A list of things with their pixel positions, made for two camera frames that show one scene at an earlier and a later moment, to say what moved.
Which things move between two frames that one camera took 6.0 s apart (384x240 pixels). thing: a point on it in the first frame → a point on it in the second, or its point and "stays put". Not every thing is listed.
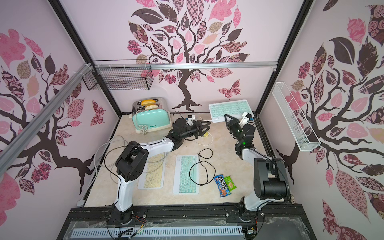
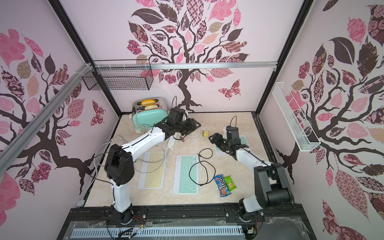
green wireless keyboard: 186,175 stays put
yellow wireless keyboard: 153,177 stays put
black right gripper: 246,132 → 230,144
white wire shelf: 301,132 stays put
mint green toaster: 150,114 stays put
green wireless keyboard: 235,109 → 243,140
